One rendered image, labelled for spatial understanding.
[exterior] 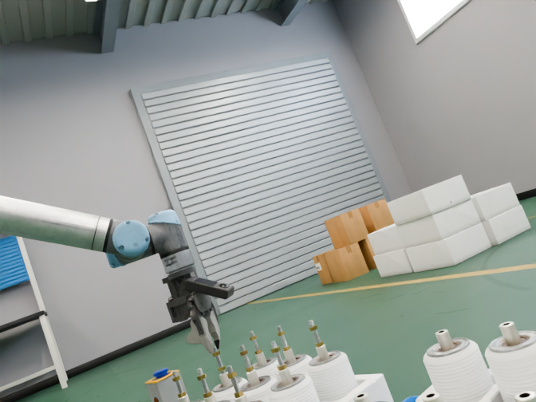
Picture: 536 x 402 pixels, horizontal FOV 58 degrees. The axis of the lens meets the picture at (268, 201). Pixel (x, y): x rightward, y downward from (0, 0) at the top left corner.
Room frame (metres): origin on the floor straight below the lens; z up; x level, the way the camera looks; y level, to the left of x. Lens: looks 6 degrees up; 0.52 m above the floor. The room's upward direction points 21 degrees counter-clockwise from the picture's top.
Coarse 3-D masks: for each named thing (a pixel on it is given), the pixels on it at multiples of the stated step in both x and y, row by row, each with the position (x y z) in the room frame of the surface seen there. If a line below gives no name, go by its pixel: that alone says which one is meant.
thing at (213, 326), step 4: (212, 312) 1.23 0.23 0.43; (204, 316) 1.22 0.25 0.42; (208, 316) 1.21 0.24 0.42; (212, 316) 1.22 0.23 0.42; (208, 320) 1.21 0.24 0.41; (212, 320) 1.21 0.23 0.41; (216, 320) 1.23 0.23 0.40; (208, 324) 1.21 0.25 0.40; (212, 324) 1.21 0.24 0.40; (216, 324) 1.22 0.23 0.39; (208, 328) 1.23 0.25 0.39; (212, 328) 1.22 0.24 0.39; (216, 328) 1.22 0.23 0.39; (212, 332) 1.21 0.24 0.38; (216, 332) 1.21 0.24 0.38; (212, 336) 1.23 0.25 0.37; (216, 336) 1.22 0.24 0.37; (216, 340) 1.21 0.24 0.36; (216, 344) 1.22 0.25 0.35
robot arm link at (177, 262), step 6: (180, 252) 1.17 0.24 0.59; (186, 252) 1.18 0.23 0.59; (162, 258) 1.18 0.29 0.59; (168, 258) 1.17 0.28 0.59; (174, 258) 1.17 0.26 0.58; (180, 258) 1.17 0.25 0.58; (186, 258) 1.18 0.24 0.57; (192, 258) 1.20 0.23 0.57; (168, 264) 1.18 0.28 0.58; (174, 264) 1.17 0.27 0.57; (180, 264) 1.17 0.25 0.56; (186, 264) 1.18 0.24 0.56; (192, 264) 1.20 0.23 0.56; (168, 270) 1.18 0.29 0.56; (174, 270) 1.17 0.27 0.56
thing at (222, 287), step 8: (192, 280) 1.18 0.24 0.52; (200, 280) 1.19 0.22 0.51; (208, 280) 1.20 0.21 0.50; (184, 288) 1.18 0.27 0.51; (192, 288) 1.17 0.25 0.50; (200, 288) 1.16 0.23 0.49; (208, 288) 1.16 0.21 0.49; (216, 288) 1.15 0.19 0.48; (224, 288) 1.16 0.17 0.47; (232, 288) 1.18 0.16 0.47; (216, 296) 1.16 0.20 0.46; (224, 296) 1.15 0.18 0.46
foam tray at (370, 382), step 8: (360, 376) 1.13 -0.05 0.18; (368, 376) 1.11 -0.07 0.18; (376, 376) 1.09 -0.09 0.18; (360, 384) 1.08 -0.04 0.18; (368, 384) 1.06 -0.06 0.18; (376, 384) 1.07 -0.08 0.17; (384, 384) 1.09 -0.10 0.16; (352, 392) 1.05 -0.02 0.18; (360, 392) 1.04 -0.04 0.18; (368, 392) 1.05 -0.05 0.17; (376, 392) 1.07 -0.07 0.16; (384, 392) 1.08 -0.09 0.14; (344, 400) 1.02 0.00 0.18; (352, 400) 1.02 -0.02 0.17; (376, 400) 1.06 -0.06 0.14; (384, 400) 1.08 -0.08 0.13; (392, 400) 1.09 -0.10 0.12
